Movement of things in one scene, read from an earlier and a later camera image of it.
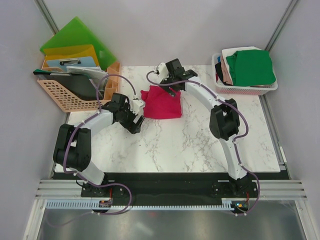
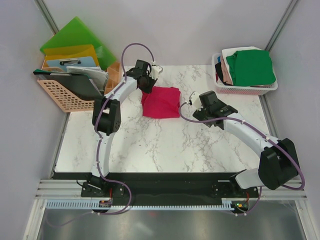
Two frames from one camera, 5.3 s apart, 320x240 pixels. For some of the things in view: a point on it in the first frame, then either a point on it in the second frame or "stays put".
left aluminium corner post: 47,15 stays put
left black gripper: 133,128 -> 153,81
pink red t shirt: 158,103 stays put
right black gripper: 171,92 -> 200,115
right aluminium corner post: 286,15 stays put
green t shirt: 251,67 stays put
